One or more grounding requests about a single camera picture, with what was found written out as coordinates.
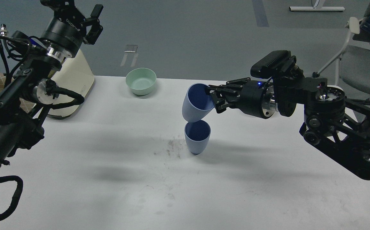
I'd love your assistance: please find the blue cup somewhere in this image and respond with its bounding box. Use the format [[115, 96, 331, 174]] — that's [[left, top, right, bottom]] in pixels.
[[184, 120, 211, 155], [182, 83, 215, 123]]

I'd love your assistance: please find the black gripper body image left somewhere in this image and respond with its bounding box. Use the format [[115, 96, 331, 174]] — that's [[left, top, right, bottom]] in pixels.
[[40, 0, 103, 58]]

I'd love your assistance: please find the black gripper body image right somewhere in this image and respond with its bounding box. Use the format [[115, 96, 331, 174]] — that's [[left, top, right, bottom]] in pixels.
[[230, 80, 276, 119]]

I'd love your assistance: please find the green bowl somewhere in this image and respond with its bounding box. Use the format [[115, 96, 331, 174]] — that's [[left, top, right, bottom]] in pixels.
[[125, 67, 157, 96]]

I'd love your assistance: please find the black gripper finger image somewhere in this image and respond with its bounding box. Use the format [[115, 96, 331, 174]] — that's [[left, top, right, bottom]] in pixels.
[[211, 95, 236, 114], [90, 4, 104, 23], [204, 77, 251, 96]]

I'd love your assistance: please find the black camera box on wrist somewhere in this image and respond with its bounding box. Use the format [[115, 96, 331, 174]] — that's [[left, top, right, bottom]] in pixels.
[[250, 50, 296, 80]]

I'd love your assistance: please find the white desk foot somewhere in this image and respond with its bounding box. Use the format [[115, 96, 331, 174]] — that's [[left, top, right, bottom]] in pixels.
[[289, 6, 345, 12]]

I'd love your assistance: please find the cream toaster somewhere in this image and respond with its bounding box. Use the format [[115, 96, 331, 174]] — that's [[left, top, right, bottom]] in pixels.
[[33, 49, 94, 105]]

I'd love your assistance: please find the grey office chair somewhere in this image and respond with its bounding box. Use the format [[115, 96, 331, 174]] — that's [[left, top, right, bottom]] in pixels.
[[312, 3, 370, 95]]

